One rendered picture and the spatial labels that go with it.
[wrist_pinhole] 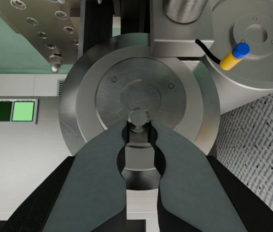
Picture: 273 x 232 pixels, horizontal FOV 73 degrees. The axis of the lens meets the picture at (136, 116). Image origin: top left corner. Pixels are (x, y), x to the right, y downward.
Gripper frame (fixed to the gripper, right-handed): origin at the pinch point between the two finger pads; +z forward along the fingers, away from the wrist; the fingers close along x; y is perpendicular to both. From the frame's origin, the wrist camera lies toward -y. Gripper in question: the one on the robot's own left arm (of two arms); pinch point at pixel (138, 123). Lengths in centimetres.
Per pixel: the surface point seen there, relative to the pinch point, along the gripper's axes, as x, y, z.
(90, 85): -4.2, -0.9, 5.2
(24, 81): -173, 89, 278
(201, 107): 5.7, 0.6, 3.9
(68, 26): -14.1, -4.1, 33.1
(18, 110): -30.8, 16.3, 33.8
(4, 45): -158, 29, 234
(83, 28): -5.6, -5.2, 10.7
